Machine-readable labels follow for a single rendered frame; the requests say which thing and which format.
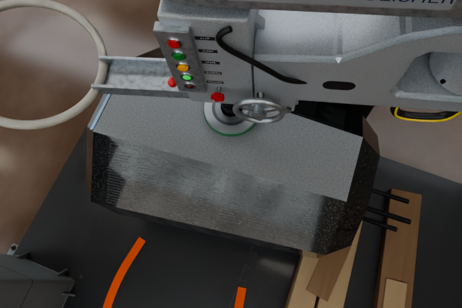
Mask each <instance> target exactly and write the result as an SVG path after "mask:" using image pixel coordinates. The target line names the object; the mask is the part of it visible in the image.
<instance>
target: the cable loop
mask: <svg viewBox="0 0 462 308"><path fill-rule="evenodd" d="M390 112H391V113H392V115H394V116H395V117H397V118H399V119H402V120H410V121H416V122H443V121H446V120H450V119H453V118H454V117H456V116H458V115H459V114H461V113H462V112H458V111H443V112H438V113H421V112H412V111H403V110H401V109H400V107H390Z"/></svg>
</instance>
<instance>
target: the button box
mask: <svg viewBox="0 0 462 308"><path fill-rule="evenodd" d="M153 32H154V35H155V37H156V39H157V42H158V43H159V46H160V48H161V50H162V53H163V55H164V58H165V59H166V62H167V64H168V67H169V69H170V72H171V74H172V75H173V78H174V80H175V83H176V85H177V88H178V90H179V91H189V92H199V93H206V92H207V85H206V81H205V78H204V73H203V71H202V68H201V63H200V60H199V56H198V53H197V49H196V46H195V42H194V38H193V34H192V32H191V28H190V27H189V26H180V25H163V24H161V23H160V22H159V21H156V22H155V25H154V28H153ZM168 39H178V40H179V41H181V42H182V46H181V47H180V48H177V49H174V48H171V47H170V46H168V45H167V43H166V41H167V40H168ZM176 51H178V52H183V53H185V55H186V59H184V60H175V59H174V58H173V57H172V56H171V54H172V52H176ZM178 63H185V64H187V65H189V66H190V69H189V70H188V71H180V70H178V68H176V64H178ZM180 74H190V75H192V76H193V77H194V78H193V80H183V79H181V78H180ZM185 83H192V84H195V85H196V86H197V88H196V89H187V88H185V87H184V84H185Z"/></svg>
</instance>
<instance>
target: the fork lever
mask: <svg viewBox="0 0 462 308"><path fill-rule="evenodd" d="M99 59H100V61H104V62H106V63H107V64H108V68H107V76H106V79H105V82H104V84H103V85H99V84H91V88H92V89H97V90H98V91H99V92H100V93H99V94H118V95H130V96H154V97H167V98H189V95H188V92H187V91H179V90H178V88H177V86H176V87H170V86H169V85H168V79H169V78H170V77H173V75H172V74H171V71H170V69H169V67H168V64H167V62H166V59H165V58H141V57H123V56H99ZM266 99H270V100H273V101H276V102H278V103H279V100H280V99H279V98H266ZM284 108H285V111H286V113H291V112H292V108H291V107H284Z"/></svg>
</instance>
